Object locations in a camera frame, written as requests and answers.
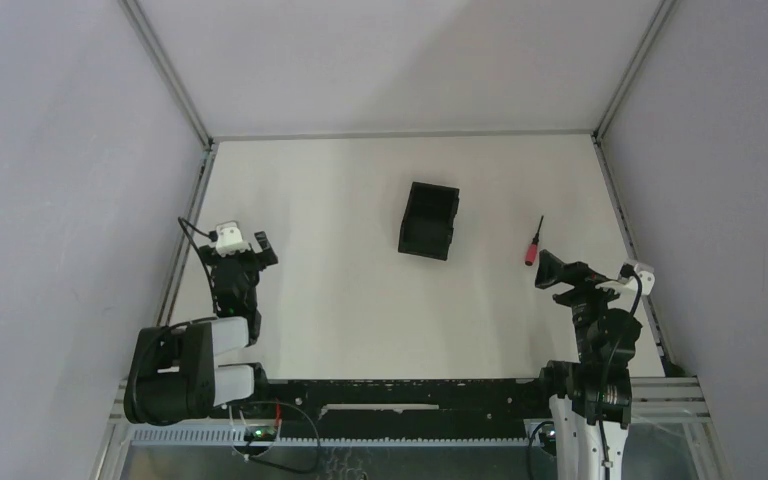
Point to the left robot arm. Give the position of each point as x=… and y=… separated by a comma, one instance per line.
x=174, y=375

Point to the red handled screwdriver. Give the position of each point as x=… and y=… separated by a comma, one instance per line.
x=532, y=250

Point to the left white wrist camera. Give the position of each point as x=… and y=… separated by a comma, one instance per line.
x=229, y=239

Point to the small green circuit board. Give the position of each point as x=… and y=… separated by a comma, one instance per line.
x=261, y=434

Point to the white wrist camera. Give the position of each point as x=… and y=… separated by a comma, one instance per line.
x=634, y=277
x=229, y=239

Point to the black mounting rail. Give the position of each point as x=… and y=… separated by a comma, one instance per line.
x=422, y=410

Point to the black plastic bin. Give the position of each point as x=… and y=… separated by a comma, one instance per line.
x=427, y=226

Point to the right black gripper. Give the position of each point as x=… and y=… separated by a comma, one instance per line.
x=551, y=270

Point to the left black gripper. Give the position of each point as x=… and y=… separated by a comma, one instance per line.
x=245, y=262

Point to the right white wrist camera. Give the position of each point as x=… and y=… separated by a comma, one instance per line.
x=634, y=277

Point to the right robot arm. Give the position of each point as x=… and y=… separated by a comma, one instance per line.
x=590, y=399

